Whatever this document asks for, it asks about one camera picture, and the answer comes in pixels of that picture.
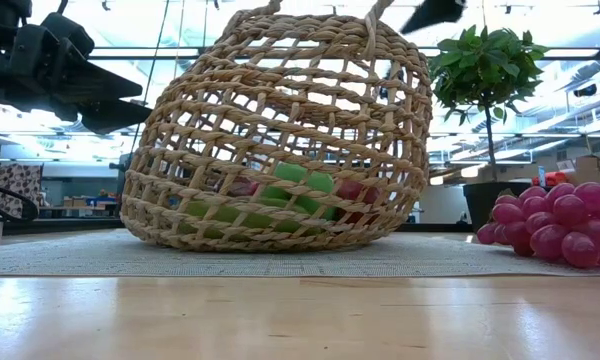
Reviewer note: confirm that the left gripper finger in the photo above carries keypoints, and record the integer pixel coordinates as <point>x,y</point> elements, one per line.
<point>85,80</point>
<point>115,115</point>

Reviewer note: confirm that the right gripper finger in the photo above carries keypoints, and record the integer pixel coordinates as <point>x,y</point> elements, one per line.
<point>440,11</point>

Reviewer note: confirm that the woven seagrass basket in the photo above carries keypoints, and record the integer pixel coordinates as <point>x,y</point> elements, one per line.
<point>300,35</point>

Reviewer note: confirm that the green cucumber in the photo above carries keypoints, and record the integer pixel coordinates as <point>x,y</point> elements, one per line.
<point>230,214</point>

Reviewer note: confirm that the green apple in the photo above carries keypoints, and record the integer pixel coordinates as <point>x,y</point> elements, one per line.
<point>292,172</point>

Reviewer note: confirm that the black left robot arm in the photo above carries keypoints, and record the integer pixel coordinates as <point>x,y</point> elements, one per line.
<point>5,7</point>

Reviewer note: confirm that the green artificial tree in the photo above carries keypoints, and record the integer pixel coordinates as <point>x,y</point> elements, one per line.
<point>485,70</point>

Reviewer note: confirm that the brown patterned cushion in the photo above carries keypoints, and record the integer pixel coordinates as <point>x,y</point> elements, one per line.
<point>15,187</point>

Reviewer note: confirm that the grey woven placemat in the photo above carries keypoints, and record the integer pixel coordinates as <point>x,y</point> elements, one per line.
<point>80,260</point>

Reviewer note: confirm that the black plant pot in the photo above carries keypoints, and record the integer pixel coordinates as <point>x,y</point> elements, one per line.
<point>480,205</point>

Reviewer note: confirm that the red plastic container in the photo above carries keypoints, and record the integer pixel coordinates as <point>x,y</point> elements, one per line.
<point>552,178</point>

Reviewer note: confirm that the cardboard box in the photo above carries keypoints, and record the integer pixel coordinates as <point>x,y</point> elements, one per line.
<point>597,170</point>

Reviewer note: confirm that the purple grape bunch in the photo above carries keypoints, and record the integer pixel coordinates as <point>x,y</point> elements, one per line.
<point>575,220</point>

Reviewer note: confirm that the small black hung camera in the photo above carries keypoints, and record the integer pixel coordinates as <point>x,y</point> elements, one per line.
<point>586,91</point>

